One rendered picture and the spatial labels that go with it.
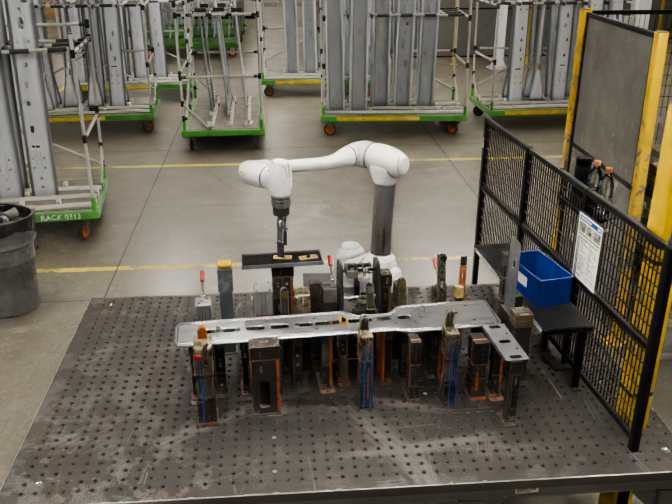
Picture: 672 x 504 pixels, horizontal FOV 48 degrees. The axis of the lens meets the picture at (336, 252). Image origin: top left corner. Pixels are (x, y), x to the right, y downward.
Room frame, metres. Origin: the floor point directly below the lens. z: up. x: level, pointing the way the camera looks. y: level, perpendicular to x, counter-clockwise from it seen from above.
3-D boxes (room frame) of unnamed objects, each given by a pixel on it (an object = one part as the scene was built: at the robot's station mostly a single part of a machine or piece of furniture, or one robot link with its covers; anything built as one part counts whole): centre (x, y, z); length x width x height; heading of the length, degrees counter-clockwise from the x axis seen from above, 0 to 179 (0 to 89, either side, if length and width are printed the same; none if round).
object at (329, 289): (3.02, 0.03, 0.89); 0.13 x 0.11 x 0.38; 9
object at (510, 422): (2.55, -0.70, 0.84); 0.11 x 0.06 x 0.29; 9
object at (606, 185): (3.00, -1.13, 1.53); 0.06 x 0.06 x 0.20
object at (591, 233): (2.88, -1.06, 1.30); 0.23 x 0.02 x 0.31; 9
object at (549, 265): (3.06, -0.91, 1.10); 0.30 x 0.17 x 0.13; 16
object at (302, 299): (2.96, 0.15, 0.89); 0.13 x 0.11 x 0.38; 9
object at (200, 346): (2.55, 0.52, 0.88); 0.15 x 0.11 x 0.36; 9
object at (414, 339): (2.70, -0.33, 0.84); 0.11 x 0.08 x 0.29; 9
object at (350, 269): (3.04, -0.10, 0.94); 0.18 x 0.13 x 0.49; 99
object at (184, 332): (2.82, -0.01, 1.00); 1.38 x 0.22 x 0.02; 99
